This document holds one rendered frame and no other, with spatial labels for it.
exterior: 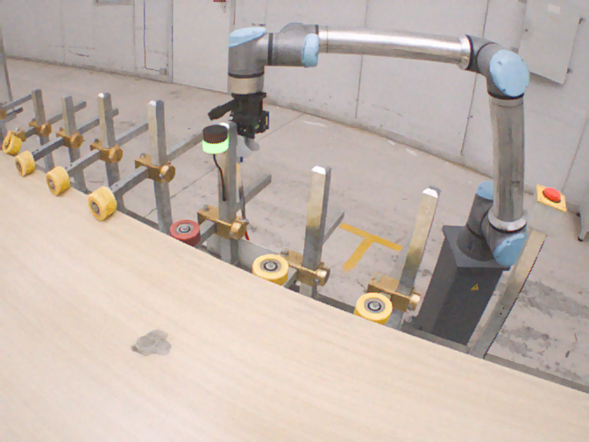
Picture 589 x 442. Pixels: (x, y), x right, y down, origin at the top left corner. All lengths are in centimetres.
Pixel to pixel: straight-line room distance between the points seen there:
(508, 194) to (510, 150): 16
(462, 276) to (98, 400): 133
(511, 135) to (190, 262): 91
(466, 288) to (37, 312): 148
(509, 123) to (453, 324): 98
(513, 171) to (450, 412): 76
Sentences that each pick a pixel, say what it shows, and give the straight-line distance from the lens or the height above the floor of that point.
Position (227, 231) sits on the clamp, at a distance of 120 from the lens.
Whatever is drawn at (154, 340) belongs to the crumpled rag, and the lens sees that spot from 86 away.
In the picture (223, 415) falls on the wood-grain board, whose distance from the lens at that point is 77.
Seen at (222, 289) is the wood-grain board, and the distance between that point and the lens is 97.
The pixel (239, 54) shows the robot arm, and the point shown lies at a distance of 104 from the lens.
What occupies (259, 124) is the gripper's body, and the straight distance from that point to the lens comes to 113.
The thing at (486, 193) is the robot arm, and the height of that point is 87.
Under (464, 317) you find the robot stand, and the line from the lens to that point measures 187.
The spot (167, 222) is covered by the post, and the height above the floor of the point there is 77.
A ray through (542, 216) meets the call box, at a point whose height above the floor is 119.
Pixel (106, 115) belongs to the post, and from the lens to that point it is 141.
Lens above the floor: 158
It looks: 36 degrees down
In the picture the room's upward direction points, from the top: 4 degrees clockwise
